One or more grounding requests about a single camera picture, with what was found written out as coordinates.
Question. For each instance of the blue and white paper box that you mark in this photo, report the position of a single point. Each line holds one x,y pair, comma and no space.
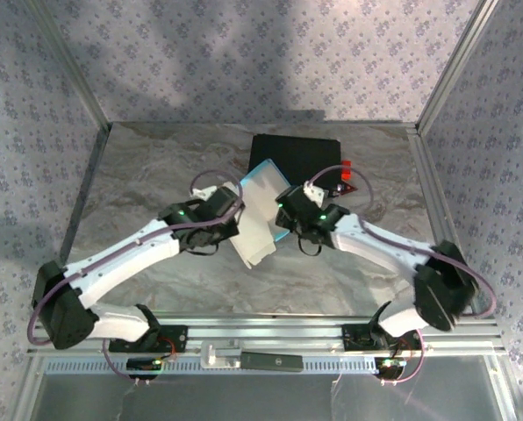
261,197

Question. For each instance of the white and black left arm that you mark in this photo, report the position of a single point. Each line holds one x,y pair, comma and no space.
125,259

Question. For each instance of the triangular all-in plaque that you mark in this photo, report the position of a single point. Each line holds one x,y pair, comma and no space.
348,188

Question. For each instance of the black hard case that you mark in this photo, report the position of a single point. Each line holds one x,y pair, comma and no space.
305,153

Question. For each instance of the dark grey flat bar device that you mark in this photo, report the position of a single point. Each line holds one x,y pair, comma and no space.
270,362

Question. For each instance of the small black circuit board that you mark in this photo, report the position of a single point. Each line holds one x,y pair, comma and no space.
143,367
391,368

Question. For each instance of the metal sheet panel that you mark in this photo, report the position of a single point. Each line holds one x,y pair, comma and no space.
244,399

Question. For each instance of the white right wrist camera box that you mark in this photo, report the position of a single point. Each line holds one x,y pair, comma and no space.
314,193

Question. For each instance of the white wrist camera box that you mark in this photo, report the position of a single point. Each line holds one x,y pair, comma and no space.
314,193
204,192

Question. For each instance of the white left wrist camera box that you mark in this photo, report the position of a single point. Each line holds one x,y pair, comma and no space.
204,192

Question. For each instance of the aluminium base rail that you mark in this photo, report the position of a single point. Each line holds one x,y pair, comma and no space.
266,333

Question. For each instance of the aluminium side rail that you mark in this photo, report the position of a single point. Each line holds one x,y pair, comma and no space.
437,197
83,193

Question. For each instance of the white plastic bracket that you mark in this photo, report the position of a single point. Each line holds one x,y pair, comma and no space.
217,355

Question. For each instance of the aluminium frame post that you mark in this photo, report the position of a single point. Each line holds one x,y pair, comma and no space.
459,61
68,66

